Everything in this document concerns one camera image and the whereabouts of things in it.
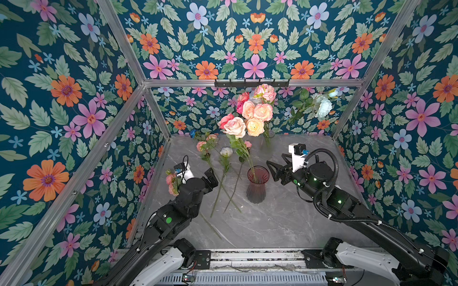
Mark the purple ribbed glass vase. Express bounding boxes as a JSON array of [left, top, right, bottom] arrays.
[[246, 166, 270, 204]]

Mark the white rose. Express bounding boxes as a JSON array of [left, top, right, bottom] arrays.
[[210, 147, 233, 218]]

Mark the clear glass vase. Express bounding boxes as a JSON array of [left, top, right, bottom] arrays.
[[263, 129, 275, 147]]

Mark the small pink rose stem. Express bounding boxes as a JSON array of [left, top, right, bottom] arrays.
[[223, 139, 252, 213]]

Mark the cream peony bunch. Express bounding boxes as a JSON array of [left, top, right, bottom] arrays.
[[246, 118, 265, 137]]

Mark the cream pink large rose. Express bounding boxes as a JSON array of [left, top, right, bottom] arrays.
[[242, 101, 256, 120]]

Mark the coral pink rose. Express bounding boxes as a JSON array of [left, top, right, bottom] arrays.
[[236, 92, 250, 114]]

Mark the white flower spray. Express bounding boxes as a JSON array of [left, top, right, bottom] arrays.
[[289, 88, 338, 124]]

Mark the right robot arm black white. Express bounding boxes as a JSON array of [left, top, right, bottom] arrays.
[[266, 148, 450, 286]]

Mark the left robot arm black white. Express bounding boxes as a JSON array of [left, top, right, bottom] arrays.
[[94, 168, 218, 286]]

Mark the pink rosebud spray stem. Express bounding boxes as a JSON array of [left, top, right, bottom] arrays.
[[196, 133, 218, 165]]

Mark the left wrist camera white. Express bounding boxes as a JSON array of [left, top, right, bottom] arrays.
[[174, 162, 194, 184]]

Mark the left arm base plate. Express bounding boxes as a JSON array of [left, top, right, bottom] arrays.
[[191, 250, 212, 270]]

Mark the aluminium front rail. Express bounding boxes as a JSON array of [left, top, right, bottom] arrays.
[[200, 247, 323, 273]]

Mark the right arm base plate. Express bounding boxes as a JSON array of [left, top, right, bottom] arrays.
[[301, 237, 354, 269]]

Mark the metal hook rail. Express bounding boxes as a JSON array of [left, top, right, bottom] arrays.
[[213, 79, 290, 88]]

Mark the white vented cable duct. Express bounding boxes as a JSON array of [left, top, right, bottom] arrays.
[[158, 272, 328, 286]]

